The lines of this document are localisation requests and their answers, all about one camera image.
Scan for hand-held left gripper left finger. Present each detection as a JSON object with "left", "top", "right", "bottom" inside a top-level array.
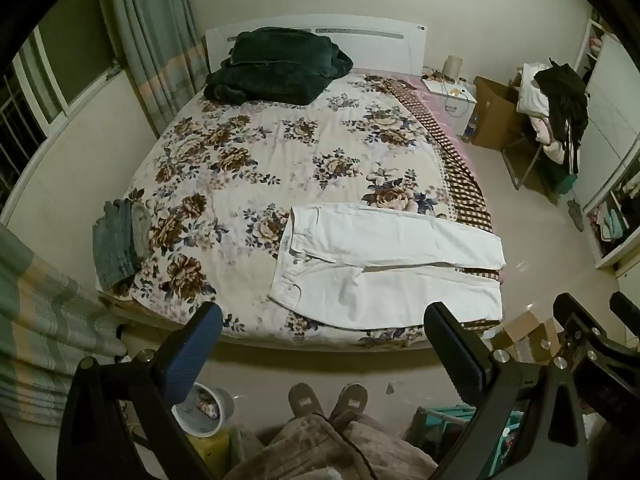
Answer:
[{"left": 56, "top": 301, "right": 224, "bottom": 480}]

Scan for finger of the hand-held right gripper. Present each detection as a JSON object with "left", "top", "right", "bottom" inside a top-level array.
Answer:
[
  {"left": 551, "top": 292, "right": 612, "bottom": 358},
  {"left": 607, "top": 291, "right": 640, "bottom": 343}
]

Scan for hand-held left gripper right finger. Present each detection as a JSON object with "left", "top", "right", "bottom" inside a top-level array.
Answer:
[{"left": 423, "top": 301, "right": 586, "bottom": 480}]

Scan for white pants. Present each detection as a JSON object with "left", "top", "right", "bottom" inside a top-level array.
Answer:
[{"left": 267, "top": 202, "right": 506, "bottom": 332}]

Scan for small open cardboard box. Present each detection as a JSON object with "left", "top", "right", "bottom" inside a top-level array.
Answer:
[{"left": 491, "top": 310, "right": 567, "bottom": 367}]

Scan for white trash bin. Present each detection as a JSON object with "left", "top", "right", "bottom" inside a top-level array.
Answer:
[{"left": 172, "top": 382, "right": 236, "bottom": 437}]

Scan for teal rack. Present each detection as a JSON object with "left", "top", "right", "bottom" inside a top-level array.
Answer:
[{"left": 412, "top": 404, "right": 478, "bottom": 463}]

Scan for grey shoe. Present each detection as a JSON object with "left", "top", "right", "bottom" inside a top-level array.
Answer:
[{"left": 567, "top": 198, "right": 587, "bottom": 234}]

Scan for yellow box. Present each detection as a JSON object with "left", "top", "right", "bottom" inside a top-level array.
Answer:
[{"left": 187, "top": 432, "right": 233, "bottom": 480}]

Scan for grey slipper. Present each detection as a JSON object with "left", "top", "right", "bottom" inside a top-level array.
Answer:
[
  {"left": 288, "top": 382, "right": 326, "bottom": 419},
  {"left": 327, "top": 382, "right": 369, "bottom": 422}
]

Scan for folded grey-blue jeans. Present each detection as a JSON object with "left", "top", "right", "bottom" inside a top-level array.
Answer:
[{"left": 92, "top": 198, "right": 152, "bottom": 291}]

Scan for folding chair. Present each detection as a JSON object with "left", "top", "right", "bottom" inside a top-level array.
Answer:
[{"left": 501, "top": 127, "right": 578, "bottom": 203}]

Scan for green striped curtain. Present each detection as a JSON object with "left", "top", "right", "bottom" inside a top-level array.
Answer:
[
  {"left": 96, "top": 0, "right": 211, "bottom": 137},
  {"left": 0, "top": 222, "right": 128, "bottom": 413}
]

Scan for white wardrobe shelves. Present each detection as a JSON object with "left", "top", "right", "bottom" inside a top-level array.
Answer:
[{"left": 569, "top": 19, "right": 640, "bottom": 272}]

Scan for floral bed blanket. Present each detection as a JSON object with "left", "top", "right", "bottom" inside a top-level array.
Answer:
[{"left": 97, "top": 71, "right": 501, "bottom": 350}]

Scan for brown checked bed sheet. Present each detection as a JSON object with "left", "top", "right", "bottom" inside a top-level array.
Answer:
[{"left": 387, "top": 77, "right": 501, "bottom": 336}]

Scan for large brown cardboard box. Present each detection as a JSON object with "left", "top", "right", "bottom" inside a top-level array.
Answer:
[{"left": 470, "top": 76, "right": 532, "bottom": 152}]

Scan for black garment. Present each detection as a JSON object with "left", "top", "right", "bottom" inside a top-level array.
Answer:
[{"left": 533, "top": 59, "right": 591, "bottom": 177}]

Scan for white nightstand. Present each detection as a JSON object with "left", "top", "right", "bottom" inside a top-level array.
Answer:
[{"left": 421, "top": 76, "right": 477, "bottom": 135}]

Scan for dark green blanket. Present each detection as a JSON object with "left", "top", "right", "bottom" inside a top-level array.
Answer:
[{"left": 202, "top": 26, "right": 355, "bottom": 107}]

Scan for white framed window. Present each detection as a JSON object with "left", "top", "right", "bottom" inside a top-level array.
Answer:
[{"left": 0, "top": 25, "right": 126, "bottom": 171}]

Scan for white bed headboard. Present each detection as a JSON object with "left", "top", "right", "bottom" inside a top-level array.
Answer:
[{"left": 205, "top": 14, "right": 428, "bottom": 76}]

